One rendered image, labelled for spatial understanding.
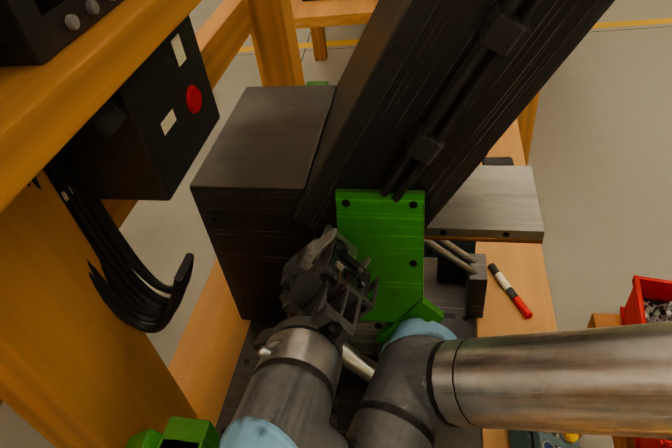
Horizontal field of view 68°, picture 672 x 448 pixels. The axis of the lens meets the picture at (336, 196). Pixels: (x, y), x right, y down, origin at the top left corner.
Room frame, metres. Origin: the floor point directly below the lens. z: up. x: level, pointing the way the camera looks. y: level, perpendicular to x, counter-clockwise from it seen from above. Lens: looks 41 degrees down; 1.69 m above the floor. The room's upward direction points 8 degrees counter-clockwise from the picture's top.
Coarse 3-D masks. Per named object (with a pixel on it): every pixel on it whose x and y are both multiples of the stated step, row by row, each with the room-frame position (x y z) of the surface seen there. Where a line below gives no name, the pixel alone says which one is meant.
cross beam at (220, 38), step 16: (224, 0) 1.28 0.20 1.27; (240, 0) 1.27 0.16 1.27; (224, 16) 1.18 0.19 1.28; (240, 16) 1.24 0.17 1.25; (208, 32) 1.09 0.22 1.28; (224, 32) 1.13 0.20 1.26; (240, 32) 1.22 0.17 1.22; (208, 48) 1.03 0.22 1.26; (224, 48) 1.11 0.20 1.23; (208, 64) 1.01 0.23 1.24; (224, 64) 1.08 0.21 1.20; (112, 208) 0.59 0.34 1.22; (128, 208) 0.62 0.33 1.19; (0, 400) 0.32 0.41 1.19
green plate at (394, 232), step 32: (352, 192) 0.49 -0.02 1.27; (416, 192) 0.47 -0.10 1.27; (352, 224) 0.48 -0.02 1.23; (384, 224) 0.47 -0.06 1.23; (416, 224) 0.46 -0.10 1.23; (384, 256) 0.46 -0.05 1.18; (416, 256) 0.45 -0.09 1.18; (384, 288) 0.44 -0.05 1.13; (416, 288) 0.43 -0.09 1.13; (384, 320) 0.43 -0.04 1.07
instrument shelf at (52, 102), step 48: (144, 0) 0.50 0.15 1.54; (192, 0) 0.58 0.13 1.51; (96, 48) 0.40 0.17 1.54; (144, 48) 0.46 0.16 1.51; (0, 96) 0.34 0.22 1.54; (48, 96) 0.33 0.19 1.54; (96, 96) 0.37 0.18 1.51; (0, 144) 0.28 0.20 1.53; (48, 144) 0.31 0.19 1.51; (0, 192) 0.26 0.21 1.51
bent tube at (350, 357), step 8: (328, 224) 0.48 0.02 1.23; (336, 240) 0.47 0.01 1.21; (344, 240) 0.47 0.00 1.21; (344, 248) 0.46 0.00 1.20; (352, 248) 0.46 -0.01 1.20; (352, 256) 0.45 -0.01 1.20; (344, 344) 0.42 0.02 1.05; (344, 352) 0.41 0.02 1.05; (352, 352) 0.41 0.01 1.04; (360, 352) 0.41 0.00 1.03; (344, 360) 0.40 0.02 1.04; (352, 360) 0.40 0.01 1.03; (360, 360) 0.40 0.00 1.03; (368, 360) 0.40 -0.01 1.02; (352, 368) 0.39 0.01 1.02; (360, 368) 0.39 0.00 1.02; (368, 368) 0.39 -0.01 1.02; (360, 376) 0.39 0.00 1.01; (368, 376) 0.38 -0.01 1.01
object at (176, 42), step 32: (192, 32) 0.59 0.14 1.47; (160, 64) 0.50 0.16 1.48; (192, 64) 0.56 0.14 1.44; (128, 96) 0.43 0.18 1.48; (160, 96) 0.48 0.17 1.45; (192, 96) 0.53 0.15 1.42; (128, 128) 0.43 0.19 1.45; (160, 128) 0.46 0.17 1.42; (192, 128) 0.52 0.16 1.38; (64, 160) 0.45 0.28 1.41; (96, 160) 0.44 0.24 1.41; (128, 160) 0.44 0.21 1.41; (160, 160) 0.44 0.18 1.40; (192, 160) 0.49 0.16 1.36; (96, 192) 0.45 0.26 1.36; (128, 192) 0.44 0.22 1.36; (160, 192) 0.43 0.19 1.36
